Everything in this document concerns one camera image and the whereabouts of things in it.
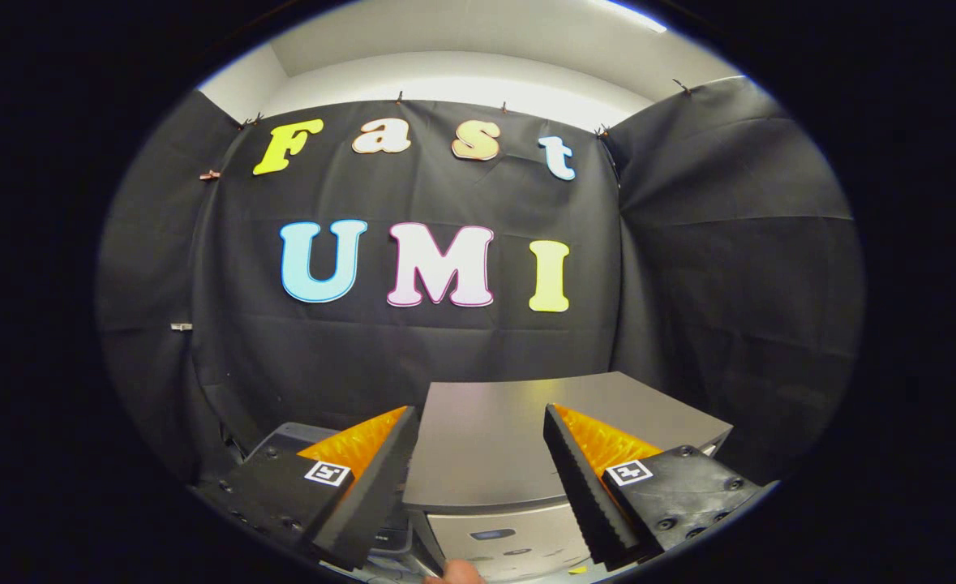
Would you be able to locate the silver grey cabinet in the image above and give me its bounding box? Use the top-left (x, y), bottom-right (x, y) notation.
top-left (402, 371), bottom-right (734, 582)

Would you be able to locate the black backdrop cloth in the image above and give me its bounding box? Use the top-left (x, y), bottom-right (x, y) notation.
top-left (95, 76), bottom-right (864, 487)

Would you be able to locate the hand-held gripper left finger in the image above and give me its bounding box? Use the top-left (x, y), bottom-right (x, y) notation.
top-left (192, 406), bottom-right (420, 573)

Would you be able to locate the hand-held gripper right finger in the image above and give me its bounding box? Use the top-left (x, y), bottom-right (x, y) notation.
top-left (542, 403), bottom-right (772, 573)

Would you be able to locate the dark grey washing machine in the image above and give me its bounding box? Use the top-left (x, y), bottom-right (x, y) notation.
top-left (218, 422), bottom-right (418, 573)

